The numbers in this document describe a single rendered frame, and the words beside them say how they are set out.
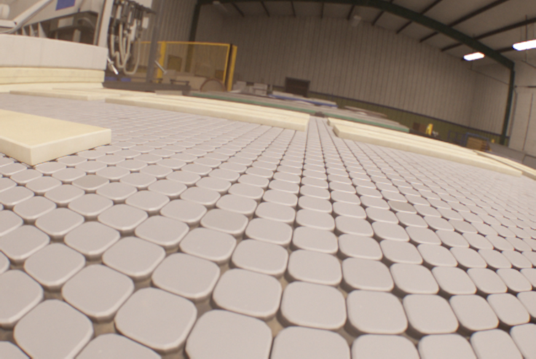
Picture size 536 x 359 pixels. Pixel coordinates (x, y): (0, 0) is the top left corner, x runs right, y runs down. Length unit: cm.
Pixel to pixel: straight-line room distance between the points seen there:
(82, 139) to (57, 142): 4
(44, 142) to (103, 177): 8
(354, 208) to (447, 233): 9
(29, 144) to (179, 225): 18
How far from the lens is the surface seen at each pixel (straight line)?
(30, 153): 28
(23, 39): 182
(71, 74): 205
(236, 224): 17
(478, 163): 87
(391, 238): 20
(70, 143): 31
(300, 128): 68
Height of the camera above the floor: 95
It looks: 14 degrees down
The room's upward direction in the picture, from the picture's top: 9 degrees clockwise
